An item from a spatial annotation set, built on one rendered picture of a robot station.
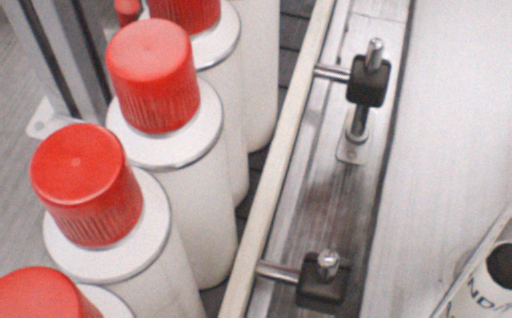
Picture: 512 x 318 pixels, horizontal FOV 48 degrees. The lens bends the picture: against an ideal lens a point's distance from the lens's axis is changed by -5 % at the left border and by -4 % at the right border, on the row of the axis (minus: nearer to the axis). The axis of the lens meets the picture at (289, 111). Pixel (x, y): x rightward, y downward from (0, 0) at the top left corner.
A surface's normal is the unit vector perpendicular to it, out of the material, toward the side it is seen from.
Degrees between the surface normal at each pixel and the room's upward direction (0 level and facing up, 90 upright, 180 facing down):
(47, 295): 2
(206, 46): 42
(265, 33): 90
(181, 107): 90
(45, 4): 90
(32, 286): 2
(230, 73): 90
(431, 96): 0
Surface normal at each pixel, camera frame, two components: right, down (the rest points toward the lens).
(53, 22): -0.24, 0.79
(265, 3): 0.67, 0.62
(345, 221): 0.03, -0.58
